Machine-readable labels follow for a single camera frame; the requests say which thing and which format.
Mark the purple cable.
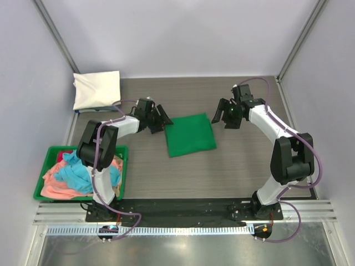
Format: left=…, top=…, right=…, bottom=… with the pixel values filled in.
left=238, top=77, right=324, bottom=244
left=90, top=99, right=142, bottom=242

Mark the left aluminium frame post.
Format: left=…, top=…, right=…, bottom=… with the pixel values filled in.
left=32, top=0, right=80, bottom=73

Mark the pink t shirt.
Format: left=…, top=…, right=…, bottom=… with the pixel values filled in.
left=40, top=161, right=93, bottom=200

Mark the white slotted cable duct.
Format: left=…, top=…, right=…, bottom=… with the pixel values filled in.
left=46, top=224, right=254, bottom=236

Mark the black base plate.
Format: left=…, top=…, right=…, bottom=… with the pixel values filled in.
left=84, top=198, right=283, bottom=225

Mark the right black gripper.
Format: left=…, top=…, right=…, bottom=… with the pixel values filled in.
left=211, top=98, right=243, bottom=130

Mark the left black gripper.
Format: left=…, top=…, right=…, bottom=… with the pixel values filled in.
left=145, top=105, right=173, bottom=134

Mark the beige t shirt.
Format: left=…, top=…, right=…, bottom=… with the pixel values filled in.
left=110, top=156, right=123, bottom=197

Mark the green plastic tray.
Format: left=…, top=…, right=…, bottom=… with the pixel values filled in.
left=33, top=146, right=128, bottom=201

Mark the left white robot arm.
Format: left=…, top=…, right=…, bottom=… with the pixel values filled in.
left=77, top=98, right=173, bottom=222

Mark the magenta t shirt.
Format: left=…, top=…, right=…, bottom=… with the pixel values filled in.
left=57, top=150, right=77, bottom=163

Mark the aluminium frame post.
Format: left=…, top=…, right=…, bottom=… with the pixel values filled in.
left=32, top=0, right=80, bottom=73
left=276, top=0, right=328, bottom=83

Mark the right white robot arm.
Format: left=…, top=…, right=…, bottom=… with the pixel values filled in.
left=211, top=84, right=315, bottom=219

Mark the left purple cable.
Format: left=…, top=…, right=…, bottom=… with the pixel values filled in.
left=90, top=99, right=142, bottom=242

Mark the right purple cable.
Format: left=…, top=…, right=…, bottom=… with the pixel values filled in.
left=238, top=77, right=324, bottom=244

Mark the right aluminium frame post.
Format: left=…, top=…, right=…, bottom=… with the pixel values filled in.
left=276, top=0, right=328, bottom=83

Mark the green t shirt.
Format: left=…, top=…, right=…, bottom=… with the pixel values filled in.
left=165, top=113, right=217, bottom=158

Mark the folded white t shirt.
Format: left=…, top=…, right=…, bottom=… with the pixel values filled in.
left=73, top=71, right=121, bottom=111

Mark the aluminium rail profile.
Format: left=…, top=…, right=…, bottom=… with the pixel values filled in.
left=33, top=200, right=337, bottom=224

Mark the light blue t shirt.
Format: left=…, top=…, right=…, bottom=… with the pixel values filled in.
left=54, top=150, right=123, bottom=195

